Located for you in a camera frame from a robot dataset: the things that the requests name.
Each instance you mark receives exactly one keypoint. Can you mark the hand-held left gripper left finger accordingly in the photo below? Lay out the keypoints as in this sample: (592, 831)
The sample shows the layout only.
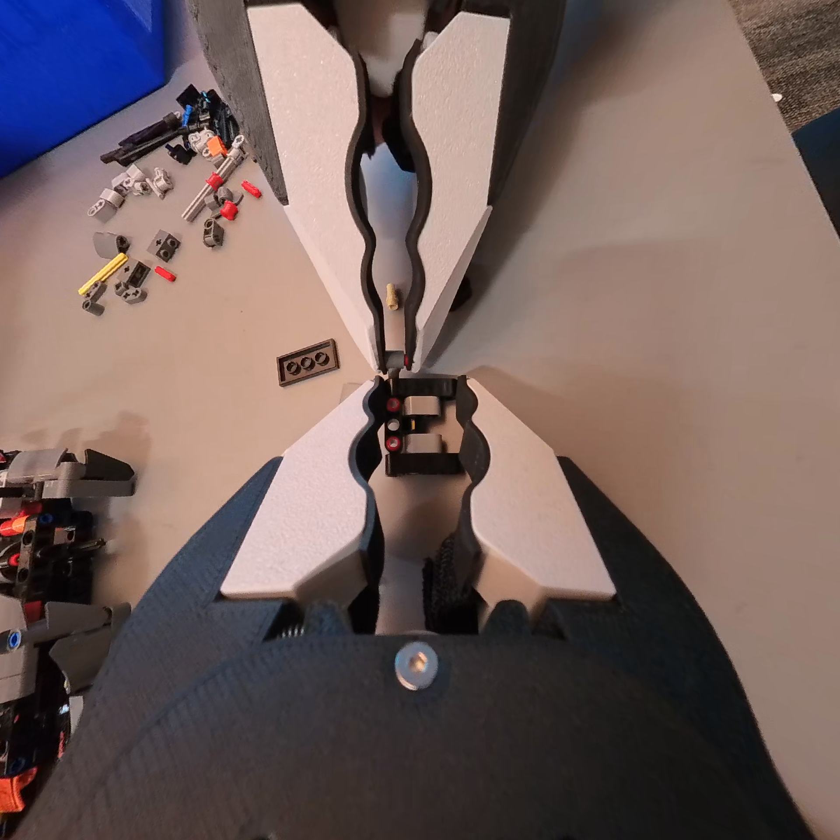
(302, 512)

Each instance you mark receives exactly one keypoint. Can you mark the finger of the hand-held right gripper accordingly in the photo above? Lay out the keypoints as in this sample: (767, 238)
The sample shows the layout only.
(302, 118)
(459, 131)

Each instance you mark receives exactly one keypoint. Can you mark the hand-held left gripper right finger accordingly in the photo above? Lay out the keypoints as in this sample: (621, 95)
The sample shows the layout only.
(538, 512)

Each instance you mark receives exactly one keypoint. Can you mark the black lego frame assembly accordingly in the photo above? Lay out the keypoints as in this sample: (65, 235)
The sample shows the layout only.
(420, 464)

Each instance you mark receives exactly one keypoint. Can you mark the grey lego axle connector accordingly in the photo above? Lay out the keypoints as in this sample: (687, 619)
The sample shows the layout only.
(396, 359)

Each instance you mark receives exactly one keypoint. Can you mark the pile of loose lego pieces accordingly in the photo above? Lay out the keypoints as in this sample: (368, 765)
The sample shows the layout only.
(212, 181)

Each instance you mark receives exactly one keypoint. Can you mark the black three-hole lego plate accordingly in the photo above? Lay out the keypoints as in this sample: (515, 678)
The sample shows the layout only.
(308, 363)

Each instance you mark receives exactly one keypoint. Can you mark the tan lego pin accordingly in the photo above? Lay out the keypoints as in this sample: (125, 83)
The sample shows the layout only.
(393, 296)

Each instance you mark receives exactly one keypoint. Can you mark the partly built lego car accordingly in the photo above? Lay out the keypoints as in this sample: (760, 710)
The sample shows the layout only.
(39, 525)

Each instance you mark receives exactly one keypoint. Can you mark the blue storage bin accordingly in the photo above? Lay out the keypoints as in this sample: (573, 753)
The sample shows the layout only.
(65, 65)

